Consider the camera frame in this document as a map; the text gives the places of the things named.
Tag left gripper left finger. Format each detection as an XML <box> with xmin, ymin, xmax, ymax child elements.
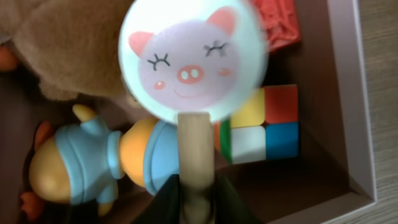
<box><xmin>131</xmin><ymin>174</ymin><xmax>180</xmax><ymax>224</ymax></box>

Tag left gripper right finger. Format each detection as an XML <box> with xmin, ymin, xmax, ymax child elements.
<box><xmin>215</xmin><ymin>175</ymin><xmax>262</xmax><ymax>224</ymax></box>

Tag colourful 2x2 puzzle cube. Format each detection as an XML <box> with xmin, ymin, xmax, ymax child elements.
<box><xmin>214</xmin><ymin>85</ymin><xmax>300</xmax><ymax>164</ymax></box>

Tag blue orange duck toy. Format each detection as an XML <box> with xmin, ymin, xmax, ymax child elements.
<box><xmin>21</xmin><ymin>105</ymin><xmax>179</xmax><ymax>221</ymax></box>

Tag wooden pig rattle drum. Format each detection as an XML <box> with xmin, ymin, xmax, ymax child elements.
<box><xmin>118</xmin><ymin>0</ymin><xmax>267</xmax><ymax>223</ymax></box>

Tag white pink-lined cardboard box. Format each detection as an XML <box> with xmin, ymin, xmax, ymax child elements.
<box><xmin>1</xmin><ymin>0</ymin><xmax>376</xmax><ymax>223</ymax></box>

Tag brown plush toy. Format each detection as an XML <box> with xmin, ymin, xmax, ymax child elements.
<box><xmin>1</xmin><ymin>0</ymin><xmax>140</xmax><ymax>107</ymax></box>

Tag red toy fire truck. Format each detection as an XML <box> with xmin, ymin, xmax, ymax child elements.
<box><xmin>251</xmin><ymin>0</ymin><xmax>301</xmax><ymax>52</ymax></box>

